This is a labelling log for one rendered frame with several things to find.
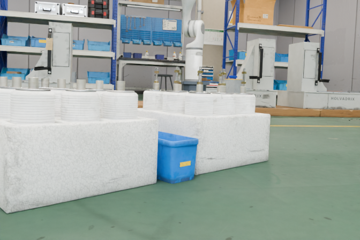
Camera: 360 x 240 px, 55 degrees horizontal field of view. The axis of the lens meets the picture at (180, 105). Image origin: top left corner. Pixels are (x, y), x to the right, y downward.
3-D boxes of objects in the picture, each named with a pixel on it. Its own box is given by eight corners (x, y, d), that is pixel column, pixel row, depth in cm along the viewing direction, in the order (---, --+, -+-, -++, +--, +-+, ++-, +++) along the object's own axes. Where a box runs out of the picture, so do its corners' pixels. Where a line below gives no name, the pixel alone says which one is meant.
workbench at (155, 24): (114, 96, 720) (117, 4, 709) (180, 98, 755) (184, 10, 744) (117, 98, 652) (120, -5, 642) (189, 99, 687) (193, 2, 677)
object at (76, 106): (53, 160, 90) (54, 90, 89) (87, 156, 96) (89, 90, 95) (69, 167, 83) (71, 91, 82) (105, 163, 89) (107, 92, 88)
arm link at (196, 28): (207, 21, 191) (205, 53, 192) (190, 22, 195) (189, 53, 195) (201, 18, 182) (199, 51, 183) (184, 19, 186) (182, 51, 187)
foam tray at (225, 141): (126, 154, 136) (127, 108, 135) (196, 145, 163) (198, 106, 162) (196, 175, 108) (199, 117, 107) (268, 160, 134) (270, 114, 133)
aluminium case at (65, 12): (62, 20, 595) (63, 8, 594) (85, 21, 606) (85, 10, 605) (62, 15, 554) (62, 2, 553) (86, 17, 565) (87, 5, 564)
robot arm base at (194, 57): (182, 81, 194) (184, 50, 193) (198, 81, 196) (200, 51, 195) (187, 81, 185) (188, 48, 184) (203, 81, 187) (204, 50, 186)
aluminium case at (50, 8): (39, 17, 587) (39, 6, 586) (62, 20, 595) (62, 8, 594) (34, 13, 546) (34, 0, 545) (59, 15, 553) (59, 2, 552)
